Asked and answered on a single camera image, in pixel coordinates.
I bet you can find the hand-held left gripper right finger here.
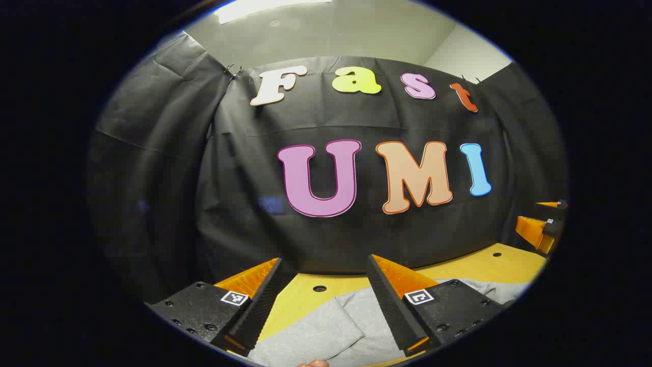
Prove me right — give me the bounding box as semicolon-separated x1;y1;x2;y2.
367;253;506;356

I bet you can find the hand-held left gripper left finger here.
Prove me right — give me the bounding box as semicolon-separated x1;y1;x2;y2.
145;257;297;357

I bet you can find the grey zip-neck sweatshirt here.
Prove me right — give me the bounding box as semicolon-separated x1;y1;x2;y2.
247;278;533;367

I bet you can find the black backdrop cloth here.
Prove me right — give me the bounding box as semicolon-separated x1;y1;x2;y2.
87;33;568;301

